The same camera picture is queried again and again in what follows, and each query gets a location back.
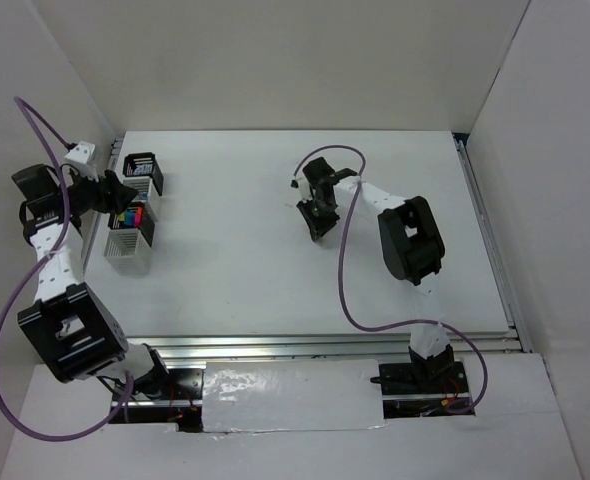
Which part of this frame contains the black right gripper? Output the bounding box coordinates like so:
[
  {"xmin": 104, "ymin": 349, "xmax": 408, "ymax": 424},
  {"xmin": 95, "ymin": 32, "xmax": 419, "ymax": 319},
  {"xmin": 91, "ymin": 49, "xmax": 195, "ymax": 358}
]
[{"xmin": 297, "ymin": 193, "xmax": 340, "ymax": 240}]

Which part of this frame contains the blue cap black highlighter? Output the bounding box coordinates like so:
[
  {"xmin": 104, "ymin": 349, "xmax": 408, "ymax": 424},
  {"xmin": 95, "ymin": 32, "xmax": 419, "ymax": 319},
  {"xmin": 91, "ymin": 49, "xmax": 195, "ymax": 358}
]
[{"xmin": 122, "ymin": 211, "xmax": 135, "ymax": 227}]

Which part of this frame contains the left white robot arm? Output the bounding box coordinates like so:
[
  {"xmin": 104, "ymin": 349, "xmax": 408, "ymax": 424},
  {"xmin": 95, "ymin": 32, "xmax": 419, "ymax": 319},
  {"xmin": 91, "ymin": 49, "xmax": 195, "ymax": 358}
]
[{"xmin": 12, "ymin": 164, "xmax": 173, "ymax": 400}]

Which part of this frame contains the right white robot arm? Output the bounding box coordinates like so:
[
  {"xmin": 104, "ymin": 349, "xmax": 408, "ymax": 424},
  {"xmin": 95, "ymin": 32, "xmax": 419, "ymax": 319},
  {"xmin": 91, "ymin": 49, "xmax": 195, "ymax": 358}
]
[{"xmin": 291, "ymin": 157, "xmax": 454, "ymax": 392}]

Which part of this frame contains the near black mesh container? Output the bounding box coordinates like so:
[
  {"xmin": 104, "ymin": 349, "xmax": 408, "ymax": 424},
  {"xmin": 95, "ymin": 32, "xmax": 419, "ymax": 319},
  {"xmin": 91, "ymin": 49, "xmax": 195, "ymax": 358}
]
[{"xmin": 108, "ymin": 201, "xmax": 156, "ymax": 247}]

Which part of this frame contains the black mesh container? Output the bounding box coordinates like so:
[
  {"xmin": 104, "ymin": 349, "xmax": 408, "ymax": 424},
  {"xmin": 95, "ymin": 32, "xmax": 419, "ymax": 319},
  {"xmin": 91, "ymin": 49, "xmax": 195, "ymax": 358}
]
[
  {"xmin": 122, "ymin": 152, "xmax": 164, "ymax": 196},
  {"xmin": 108, "ymin": 201, "xmax": 156, "ymax": 247}
]

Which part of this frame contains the far white mesh container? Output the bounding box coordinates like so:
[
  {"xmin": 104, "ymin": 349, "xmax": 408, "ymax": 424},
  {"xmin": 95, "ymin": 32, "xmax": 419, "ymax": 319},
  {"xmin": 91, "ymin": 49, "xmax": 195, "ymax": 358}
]
[{"xmin": 124, "ymin": 176, "xmax": 161, "ymax": 213}]

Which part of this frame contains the white mesh container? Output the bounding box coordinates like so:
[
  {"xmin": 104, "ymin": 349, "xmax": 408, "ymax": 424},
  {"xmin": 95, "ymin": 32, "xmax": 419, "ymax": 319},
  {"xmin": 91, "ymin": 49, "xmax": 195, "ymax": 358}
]
[
  {"xmin": 124, "ymin": 176, "xmax": 161, "ymax": 213},
  {"xmin": 104, "ymin": 229, "xmax": 152, "ymax": 276}
]

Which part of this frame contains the far black mesh container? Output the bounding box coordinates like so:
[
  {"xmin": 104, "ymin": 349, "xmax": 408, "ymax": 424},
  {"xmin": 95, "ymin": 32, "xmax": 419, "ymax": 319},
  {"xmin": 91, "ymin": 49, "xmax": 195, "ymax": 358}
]
[{"xmin": 122, "ymin": 152, "xmax": 164, "ymax": 196}]

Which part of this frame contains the near white mesh container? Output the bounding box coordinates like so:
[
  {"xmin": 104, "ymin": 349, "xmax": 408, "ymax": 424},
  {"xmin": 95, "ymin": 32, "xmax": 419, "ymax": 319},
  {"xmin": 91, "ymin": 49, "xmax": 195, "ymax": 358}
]
[{"xmin": 104, "ymin": 229, "xmax": 152, "ymax": 276}]

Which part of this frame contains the white foil cover plate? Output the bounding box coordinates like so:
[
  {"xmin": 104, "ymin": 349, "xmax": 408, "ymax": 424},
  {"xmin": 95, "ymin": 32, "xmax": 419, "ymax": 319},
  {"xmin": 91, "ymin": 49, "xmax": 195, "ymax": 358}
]
[{"xmin": 202, "ymin": 359, "xmax": 385, "ymax": 433}]

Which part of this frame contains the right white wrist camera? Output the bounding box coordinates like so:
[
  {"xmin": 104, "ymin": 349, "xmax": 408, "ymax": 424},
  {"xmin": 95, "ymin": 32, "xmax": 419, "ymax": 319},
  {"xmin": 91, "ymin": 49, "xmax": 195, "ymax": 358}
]
[{"xmin": 290, "ymin": 175, "xmax": 313, "ymax": 202}]

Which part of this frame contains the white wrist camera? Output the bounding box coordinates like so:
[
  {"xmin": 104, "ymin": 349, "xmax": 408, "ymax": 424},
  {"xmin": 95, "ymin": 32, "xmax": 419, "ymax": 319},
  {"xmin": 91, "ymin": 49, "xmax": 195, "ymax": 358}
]
[
  {"xmin": 290, "ymin": 175, "xmax": 313, "ymax": 202},
  {"xmin": 65, "ymin": 141, "xmax": 98, "ymax": 181}
]

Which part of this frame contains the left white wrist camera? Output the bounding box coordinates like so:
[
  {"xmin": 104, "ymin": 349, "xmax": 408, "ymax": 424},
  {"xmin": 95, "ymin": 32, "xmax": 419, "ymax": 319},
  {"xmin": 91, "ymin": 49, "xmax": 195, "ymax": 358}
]
[{"xmin": 65, "ymin": 141, "xmax": 98, "ymax": 181}]

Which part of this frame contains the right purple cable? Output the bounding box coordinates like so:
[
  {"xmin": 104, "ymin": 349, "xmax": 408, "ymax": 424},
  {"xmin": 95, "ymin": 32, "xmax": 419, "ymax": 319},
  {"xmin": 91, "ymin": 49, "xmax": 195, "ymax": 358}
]
[{"xmin": 294, "ymin": 145, "xmax": 489, "ymax": 415}]

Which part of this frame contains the purple cable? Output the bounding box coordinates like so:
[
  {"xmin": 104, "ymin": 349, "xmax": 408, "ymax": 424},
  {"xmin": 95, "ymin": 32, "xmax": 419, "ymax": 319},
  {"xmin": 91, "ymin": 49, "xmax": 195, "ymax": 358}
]
[
  {"xmin": 0, "ymin": 97, "xmax": 136, "ymax": 442},
  {"xmin": 294, "ymin": 145, "xmax": 489, "ymax": 415}
]

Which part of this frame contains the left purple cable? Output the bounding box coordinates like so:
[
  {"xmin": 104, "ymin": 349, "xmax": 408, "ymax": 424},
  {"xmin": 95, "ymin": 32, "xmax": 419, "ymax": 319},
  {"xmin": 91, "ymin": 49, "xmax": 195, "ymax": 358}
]
[{"xmin": 0, "ymin": 97, "xmax": 136, "ymax": 442}]

